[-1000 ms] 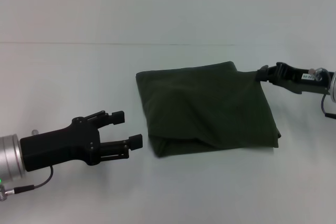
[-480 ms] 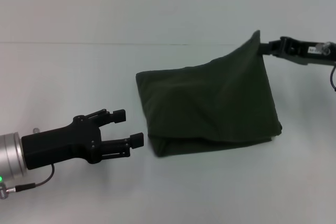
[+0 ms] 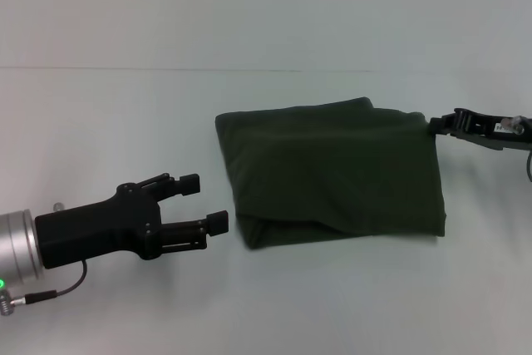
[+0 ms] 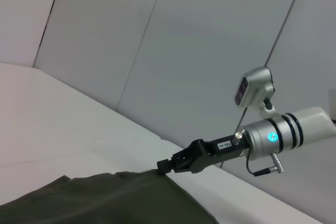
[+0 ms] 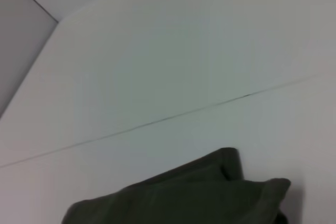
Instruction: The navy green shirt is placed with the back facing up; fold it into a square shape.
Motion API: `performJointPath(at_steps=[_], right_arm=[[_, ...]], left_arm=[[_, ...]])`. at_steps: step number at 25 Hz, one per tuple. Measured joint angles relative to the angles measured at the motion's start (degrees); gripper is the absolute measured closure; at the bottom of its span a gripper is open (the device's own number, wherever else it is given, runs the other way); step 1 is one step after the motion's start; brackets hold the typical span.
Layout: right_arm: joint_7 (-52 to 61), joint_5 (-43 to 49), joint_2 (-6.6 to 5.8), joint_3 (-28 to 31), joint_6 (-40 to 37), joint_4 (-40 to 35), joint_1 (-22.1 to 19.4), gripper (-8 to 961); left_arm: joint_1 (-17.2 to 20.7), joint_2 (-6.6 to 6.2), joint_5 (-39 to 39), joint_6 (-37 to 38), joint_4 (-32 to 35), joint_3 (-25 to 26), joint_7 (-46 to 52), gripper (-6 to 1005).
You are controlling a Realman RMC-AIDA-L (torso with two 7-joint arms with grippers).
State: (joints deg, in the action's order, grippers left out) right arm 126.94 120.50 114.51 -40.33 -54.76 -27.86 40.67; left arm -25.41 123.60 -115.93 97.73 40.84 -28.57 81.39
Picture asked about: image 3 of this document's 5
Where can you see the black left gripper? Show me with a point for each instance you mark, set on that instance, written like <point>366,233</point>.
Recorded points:
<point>99,226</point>

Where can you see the dark green shirt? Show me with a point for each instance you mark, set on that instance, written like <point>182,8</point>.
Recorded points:
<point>332,176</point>

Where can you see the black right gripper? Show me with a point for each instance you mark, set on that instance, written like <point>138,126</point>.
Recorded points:
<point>494,130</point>

